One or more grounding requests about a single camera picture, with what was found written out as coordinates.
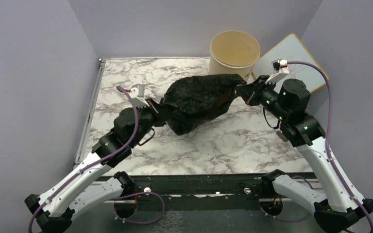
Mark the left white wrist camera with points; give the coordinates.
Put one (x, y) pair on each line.
(137, 94)

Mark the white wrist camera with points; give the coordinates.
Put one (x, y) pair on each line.
(137, 94)
(280, 71)

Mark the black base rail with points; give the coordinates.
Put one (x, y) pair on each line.
(207, 192)

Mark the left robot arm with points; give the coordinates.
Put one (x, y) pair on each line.
(56, 209)

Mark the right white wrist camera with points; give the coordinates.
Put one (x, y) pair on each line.
(280, 71)

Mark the white board with wooden frame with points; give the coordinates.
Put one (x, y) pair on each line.
(290, 48)

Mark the small grey metal piece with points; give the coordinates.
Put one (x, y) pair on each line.
(281, 136)

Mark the black plastic trash bag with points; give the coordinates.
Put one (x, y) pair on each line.
(192, 101)

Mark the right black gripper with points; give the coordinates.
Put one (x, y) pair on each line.
(246, 91)

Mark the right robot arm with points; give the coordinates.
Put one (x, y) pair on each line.
(339, 205)

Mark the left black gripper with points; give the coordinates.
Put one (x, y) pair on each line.
(148, 109)

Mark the beige round trash bin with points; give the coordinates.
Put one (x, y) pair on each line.
(233, 52)

